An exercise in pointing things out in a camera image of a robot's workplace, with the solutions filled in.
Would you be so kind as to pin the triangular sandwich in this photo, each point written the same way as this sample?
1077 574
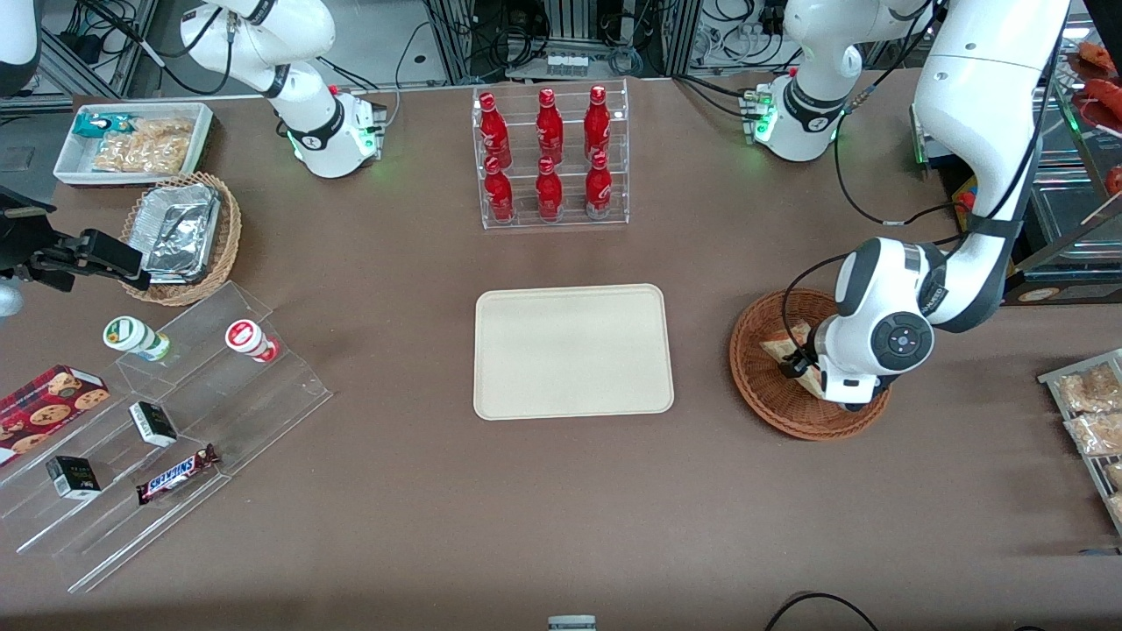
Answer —
777 348

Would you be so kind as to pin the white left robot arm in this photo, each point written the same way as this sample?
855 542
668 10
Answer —
990 88

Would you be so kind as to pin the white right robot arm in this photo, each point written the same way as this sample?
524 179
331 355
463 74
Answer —
263 39

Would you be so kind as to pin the round brown wicker basket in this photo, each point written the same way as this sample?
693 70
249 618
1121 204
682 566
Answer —
771 412

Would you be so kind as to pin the aluminium foil tray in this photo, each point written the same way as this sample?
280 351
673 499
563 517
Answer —
180 232

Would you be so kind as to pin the tan wicker basket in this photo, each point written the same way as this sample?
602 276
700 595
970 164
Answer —
230 237

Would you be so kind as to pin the cream plastic tray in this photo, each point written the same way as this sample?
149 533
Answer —
574 350

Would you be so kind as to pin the tray of packaged snacks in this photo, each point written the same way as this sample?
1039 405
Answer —
1096 464

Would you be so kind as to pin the green lid white cup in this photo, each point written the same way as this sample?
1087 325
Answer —
127 334

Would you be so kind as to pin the white rectangular bin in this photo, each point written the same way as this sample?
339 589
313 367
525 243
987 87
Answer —
70 162

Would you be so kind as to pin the clear bag of chips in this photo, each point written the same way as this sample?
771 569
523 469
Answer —
145 149

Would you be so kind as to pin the teal snack packet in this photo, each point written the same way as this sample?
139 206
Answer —
96 124

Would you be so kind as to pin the red cookie box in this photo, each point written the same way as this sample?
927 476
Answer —
48 407

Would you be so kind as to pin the red lid white cup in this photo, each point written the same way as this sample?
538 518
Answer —
245 336

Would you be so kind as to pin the small black box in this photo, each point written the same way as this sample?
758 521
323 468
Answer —
153 423
73 478

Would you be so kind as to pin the clear acrylic stepped display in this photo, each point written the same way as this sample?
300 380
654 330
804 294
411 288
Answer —
263 403

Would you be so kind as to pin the Snickers chocolate bar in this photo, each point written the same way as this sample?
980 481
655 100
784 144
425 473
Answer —
175 474

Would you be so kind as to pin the red cola bottle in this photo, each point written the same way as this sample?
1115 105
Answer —
599 188
549 193
499 194
597 127
494 131
550 130

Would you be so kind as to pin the clear bag of crackers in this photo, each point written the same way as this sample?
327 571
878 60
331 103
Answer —
1100 434
1091 390

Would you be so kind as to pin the clear acrylic bottle rack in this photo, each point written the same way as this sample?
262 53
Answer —
526 223

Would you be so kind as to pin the small grey white device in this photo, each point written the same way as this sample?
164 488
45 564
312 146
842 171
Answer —
571 624

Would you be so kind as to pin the metal equipment rack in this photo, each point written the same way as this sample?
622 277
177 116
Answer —
570 26

